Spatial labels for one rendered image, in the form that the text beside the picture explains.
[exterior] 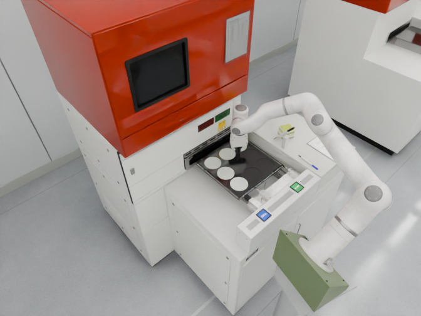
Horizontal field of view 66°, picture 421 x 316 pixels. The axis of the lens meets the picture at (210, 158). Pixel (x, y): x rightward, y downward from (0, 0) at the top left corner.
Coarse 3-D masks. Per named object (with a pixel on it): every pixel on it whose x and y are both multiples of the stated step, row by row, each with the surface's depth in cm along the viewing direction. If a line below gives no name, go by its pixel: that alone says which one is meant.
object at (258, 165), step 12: (228, 144) 203; (216, 156) 196; (240, 156) 196; (252, 156) 196; (264, 156) 196; (204, 168) 190; (240, 168) 190; (252, 168) 190; (264, 168) 189; (276, 168) 189; (228, 180) 183; (252, 180) 183; (240, 192) 177
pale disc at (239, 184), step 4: (232, 180) 183; (236, 180) 183; (240, 180) 183; (244, 180) 183; (232, 184) 181; (236, 184) 181; (240, 184) 181; (244, 184) 181; (232, 188) 179; (236, 188) 179; (240, 188) 179; (244, 188) 179
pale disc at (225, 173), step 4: (220, 168) 190; (224, 168) 190; (228, 168) 190; (220, 172) 187; (224, 172) 187; (228, 172) 187; (232, 172) 187; (220, 176) 185; (224, 176) 185; (228, 176) 185; (232, 176) 185
